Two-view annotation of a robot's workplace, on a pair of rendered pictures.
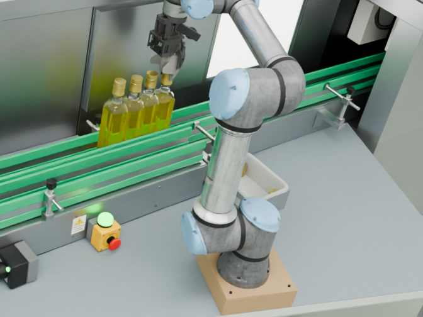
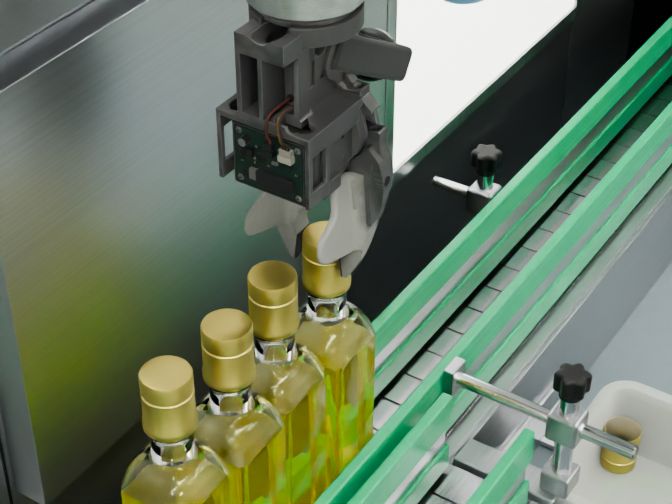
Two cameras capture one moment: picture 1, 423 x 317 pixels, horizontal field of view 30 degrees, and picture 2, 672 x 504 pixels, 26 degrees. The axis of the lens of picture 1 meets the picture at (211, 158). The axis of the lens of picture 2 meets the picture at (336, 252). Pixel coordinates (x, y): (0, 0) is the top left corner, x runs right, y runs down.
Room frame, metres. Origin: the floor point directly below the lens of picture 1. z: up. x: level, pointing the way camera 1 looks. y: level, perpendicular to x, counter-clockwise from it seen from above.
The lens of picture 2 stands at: (1.25, 0.29, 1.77)
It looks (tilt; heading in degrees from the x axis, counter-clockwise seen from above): 37 degrees down; 352
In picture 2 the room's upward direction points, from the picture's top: straight up
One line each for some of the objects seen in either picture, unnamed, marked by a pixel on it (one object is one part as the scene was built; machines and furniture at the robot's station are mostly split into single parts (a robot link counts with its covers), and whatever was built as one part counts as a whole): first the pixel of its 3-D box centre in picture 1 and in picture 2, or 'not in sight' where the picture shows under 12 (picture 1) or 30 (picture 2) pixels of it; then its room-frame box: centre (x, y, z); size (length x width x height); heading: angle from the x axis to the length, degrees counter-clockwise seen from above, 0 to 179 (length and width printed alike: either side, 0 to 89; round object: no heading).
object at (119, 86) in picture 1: (119, 87); (168, 398); (1.93, 0.31, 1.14); 0.04 x 0.04 x 0.04
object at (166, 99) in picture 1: (158, 118); (327, 415); (2.06, 0.19, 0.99); 0.06 x 0.06 x 0.21; 49
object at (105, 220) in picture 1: (105, 219); not in sight; (1.71, 0.25, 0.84); 0.04 x 0.04 x 0.03
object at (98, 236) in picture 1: (103, 233); not in sight; (1.70, 0.25, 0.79); 0.07 x 0.07 x 0.07; 49
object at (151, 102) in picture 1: (143, 121); (278, 458); (2.02, 0.23, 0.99); 0.06 x 0.06 x 0.21; 48
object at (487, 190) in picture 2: not in sight; (464, 201); (2.39, 0.01, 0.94); 0.07 x 0.04 x 0.13; 49
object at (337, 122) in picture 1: (337, 110); not in sight; (2.56, -0.40, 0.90); 0.17 x 0.05 x 0.23; 49
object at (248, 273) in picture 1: (246, 256); not in sight; (1.67, -0.16, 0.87); 0.15 x 0.15 x 0.10
